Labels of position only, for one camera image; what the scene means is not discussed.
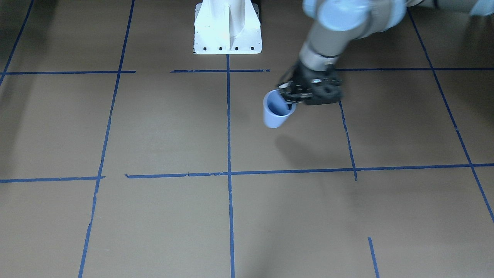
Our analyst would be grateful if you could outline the light blue ribbed cup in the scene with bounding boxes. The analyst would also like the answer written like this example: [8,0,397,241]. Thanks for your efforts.
[263,89,296,129]

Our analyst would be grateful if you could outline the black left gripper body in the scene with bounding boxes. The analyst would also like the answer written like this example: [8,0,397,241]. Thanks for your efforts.
[289,61,343,105]

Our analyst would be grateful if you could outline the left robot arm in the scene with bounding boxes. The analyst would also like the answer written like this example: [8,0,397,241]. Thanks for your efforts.
[278,0,494,106]

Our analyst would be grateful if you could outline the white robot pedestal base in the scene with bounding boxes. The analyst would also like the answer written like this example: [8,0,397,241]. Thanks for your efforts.
[193,0,263,55]

